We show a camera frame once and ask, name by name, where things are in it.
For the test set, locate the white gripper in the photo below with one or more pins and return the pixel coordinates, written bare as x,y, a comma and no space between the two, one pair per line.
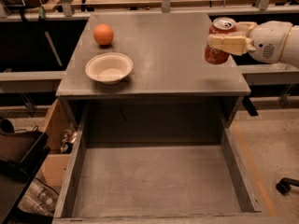
269,41

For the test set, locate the red coke can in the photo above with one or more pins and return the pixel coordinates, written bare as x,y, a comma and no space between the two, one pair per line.
218,55

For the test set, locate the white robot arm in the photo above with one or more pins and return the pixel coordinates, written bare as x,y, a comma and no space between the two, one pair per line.
293,40

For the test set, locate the open grey top drawer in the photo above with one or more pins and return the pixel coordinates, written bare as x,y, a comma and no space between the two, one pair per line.
155,164

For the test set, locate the grey wooden cabinet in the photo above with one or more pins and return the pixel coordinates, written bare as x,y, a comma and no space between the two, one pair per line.
168,52

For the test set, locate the white paper bowl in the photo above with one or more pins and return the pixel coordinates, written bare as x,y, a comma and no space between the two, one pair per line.
109,68

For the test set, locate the orange fruit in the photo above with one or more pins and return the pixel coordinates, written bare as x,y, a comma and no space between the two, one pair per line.
103,34

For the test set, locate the black office chair wheel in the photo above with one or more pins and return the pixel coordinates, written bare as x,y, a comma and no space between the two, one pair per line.
285,185

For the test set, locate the wooden crate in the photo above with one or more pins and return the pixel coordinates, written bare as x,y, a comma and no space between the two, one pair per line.
55,123

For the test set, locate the black bin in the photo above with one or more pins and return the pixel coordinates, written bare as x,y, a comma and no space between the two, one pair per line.
21,155

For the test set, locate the clear plastic bottles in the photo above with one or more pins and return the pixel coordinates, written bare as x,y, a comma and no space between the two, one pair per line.
39,199

